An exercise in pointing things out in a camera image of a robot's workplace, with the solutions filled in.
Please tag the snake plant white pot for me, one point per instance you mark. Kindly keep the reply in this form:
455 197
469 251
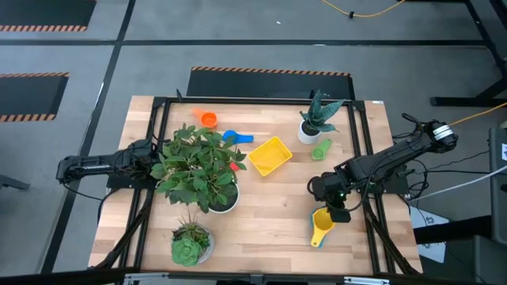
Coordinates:
317 115

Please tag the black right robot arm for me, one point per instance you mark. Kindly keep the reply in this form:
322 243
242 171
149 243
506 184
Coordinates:
396 154

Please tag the succulent plant grey pot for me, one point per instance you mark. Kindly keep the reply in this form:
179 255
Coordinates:
186 249

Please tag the green measuring cup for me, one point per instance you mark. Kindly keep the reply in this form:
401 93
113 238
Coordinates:
320 150

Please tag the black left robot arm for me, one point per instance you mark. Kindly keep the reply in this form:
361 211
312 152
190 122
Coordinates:
91 166

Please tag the black aluminium table frame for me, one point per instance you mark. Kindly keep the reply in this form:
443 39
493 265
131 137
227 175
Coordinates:
257 100

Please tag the dark grey equipment case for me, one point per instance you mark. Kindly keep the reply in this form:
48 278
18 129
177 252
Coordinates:
487 261

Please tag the black furniture foot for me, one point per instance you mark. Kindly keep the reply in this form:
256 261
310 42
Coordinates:
12 183

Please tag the blue measuring cup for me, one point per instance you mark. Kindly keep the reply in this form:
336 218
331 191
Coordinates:
233 137

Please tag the large leafy plant white pot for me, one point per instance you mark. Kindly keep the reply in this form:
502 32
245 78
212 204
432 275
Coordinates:
198 166

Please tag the yellow measuring cup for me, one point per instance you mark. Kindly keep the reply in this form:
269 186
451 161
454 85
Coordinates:
321 223

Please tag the red measuring cup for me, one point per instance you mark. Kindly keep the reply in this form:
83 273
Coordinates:
233 166

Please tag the black hazard-striped floor mat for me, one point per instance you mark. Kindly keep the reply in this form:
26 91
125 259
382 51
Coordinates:
27 95
39 12
269 85

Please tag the black metal stand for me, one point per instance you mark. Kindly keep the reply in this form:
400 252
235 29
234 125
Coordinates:
455 101

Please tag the orange measuring cup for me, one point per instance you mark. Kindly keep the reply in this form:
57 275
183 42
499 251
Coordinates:
208 118

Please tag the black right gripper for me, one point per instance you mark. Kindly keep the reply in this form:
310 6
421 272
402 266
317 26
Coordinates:
336 198

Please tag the grey cabinet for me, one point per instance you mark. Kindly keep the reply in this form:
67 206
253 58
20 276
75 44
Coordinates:
498 178

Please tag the yellow plastic basket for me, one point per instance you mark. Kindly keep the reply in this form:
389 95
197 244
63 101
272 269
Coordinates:
270 155

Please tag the white paper sheet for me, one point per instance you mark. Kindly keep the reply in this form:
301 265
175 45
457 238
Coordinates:
429 241

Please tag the silver camera mount bar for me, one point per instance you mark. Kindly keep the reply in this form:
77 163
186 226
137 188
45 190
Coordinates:
364 281

